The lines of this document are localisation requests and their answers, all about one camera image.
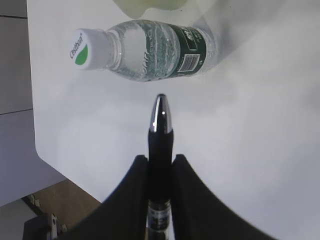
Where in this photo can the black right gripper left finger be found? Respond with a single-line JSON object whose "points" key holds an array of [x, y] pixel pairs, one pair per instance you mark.
{"points": [[123, 215]]}

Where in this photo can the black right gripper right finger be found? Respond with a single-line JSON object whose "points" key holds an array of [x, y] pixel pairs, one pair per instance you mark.
{"points": [[197, 214]]}

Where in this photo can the green ruffled glass plate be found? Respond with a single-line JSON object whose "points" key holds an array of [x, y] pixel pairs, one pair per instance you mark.
{"points": [[136, 8]]}

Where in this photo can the black pen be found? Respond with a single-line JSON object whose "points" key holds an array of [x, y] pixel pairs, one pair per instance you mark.
{"points": [[160, 150]]}

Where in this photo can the clear plastic water bottle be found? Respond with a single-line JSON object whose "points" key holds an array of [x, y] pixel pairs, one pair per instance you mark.
{"points": [[144, 50]]}

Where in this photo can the black table leg bracket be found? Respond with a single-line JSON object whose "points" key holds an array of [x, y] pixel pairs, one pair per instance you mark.
{"points": [[44, 226]]}

